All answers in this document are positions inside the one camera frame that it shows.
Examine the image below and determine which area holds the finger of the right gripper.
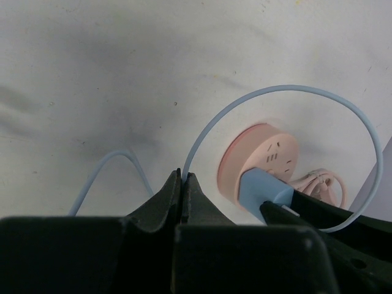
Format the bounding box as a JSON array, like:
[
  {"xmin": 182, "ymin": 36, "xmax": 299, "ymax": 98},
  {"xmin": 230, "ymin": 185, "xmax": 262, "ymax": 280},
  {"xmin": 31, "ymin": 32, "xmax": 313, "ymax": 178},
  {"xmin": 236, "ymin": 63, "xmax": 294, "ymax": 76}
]
[{"xmin": 260, "ymin": 192, "xmax": 391, "ymax": 293}]

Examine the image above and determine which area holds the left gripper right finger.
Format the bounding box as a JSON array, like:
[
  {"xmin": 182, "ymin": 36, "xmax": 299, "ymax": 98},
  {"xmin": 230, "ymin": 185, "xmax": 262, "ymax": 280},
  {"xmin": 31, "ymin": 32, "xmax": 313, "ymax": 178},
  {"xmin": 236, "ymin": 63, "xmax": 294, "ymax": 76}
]
[{"xmin": 171, "ymin": 173, "xmax": 339, "ymax": 293}]

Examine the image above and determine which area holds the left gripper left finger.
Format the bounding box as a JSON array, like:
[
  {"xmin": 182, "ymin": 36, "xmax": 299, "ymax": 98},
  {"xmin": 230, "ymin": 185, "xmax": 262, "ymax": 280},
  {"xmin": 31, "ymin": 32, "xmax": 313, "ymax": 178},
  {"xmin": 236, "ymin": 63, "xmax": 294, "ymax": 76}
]
[{"xmin": 1, "ymin": 170, "xmax": 181, "ymax": 293}]

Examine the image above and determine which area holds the blue plug adapter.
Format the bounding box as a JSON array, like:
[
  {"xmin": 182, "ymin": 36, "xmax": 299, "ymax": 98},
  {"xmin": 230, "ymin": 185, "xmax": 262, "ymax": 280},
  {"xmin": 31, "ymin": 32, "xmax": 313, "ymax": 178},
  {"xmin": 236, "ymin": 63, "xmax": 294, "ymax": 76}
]
[{"xmin": 238, "ymin": 168, "xmax": 295, "ymax": 223}]

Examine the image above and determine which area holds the round pink power socket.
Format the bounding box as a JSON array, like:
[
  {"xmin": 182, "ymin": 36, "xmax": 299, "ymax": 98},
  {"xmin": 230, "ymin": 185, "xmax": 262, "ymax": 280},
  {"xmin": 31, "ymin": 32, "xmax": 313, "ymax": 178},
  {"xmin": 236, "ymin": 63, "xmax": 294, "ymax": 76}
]
[{"xmin": 217, "ymin": 124, "xmax": 299, "ymax": 205}]

